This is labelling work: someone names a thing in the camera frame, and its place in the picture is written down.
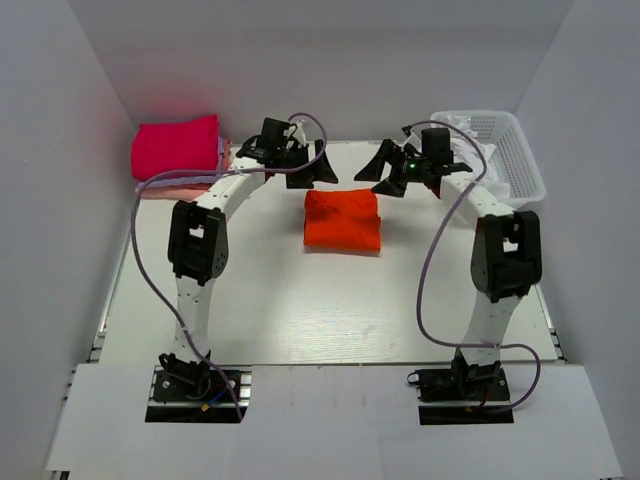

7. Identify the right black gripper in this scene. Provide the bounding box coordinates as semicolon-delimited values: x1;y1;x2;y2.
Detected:
354;139;430;198

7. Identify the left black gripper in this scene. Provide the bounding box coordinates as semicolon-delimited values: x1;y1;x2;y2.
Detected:
278;140;339;189

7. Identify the orange t-shirt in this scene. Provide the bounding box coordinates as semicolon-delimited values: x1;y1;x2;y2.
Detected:
303;189;382;253

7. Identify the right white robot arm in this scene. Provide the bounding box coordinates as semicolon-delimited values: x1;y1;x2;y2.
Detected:
355;122;542;399

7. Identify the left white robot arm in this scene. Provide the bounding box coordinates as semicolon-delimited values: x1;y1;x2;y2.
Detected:
160;118;338;399

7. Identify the folded magenta t-shirt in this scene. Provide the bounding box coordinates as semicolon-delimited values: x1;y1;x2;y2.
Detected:
130;115;222;181

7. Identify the white plastic basket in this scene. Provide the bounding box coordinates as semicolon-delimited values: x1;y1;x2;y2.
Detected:
431;110;546;209

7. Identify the folded pink t-shirt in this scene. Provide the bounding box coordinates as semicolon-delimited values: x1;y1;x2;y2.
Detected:
136;138;232;201

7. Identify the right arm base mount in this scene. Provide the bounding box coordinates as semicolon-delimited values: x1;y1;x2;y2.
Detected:
406;368;514;426

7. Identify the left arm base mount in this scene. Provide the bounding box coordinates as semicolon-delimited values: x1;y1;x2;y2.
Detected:
145;366;252;424

